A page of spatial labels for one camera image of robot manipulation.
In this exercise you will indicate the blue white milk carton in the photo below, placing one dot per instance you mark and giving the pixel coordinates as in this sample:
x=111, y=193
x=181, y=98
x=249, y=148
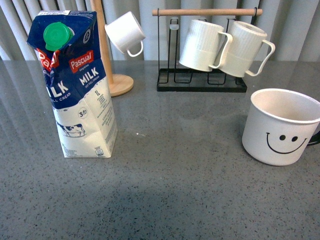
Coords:
x=68, y=47

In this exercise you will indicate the white pleated curtain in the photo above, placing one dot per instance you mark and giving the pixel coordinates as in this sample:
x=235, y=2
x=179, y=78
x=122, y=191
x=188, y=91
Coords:
x=292, y=25

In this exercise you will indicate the cream ribbed mug right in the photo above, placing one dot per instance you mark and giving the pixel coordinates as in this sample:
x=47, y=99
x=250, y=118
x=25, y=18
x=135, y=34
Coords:
x=247, y=41

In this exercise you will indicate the small white enamel mug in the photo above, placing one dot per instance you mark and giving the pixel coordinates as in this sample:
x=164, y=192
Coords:
x=126, y=32

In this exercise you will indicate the white smiley face mug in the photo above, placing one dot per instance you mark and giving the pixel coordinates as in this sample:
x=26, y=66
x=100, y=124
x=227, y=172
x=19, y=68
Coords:
x=280, y=124

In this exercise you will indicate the cream ribbed mug left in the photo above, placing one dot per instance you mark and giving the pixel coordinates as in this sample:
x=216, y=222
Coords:
x=206, y=46

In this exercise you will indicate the cream ribbed mug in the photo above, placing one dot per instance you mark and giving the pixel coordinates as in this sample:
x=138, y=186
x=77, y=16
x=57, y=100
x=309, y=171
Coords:
x=206, y=46
x=247, y=41

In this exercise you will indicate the wooden mug tree stand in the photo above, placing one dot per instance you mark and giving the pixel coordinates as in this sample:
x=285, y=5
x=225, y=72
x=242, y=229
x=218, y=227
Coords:
x=118, y=84

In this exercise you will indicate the black wire mug rack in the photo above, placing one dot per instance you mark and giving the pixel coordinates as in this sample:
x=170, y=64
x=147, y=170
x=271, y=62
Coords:
x=171, y=78

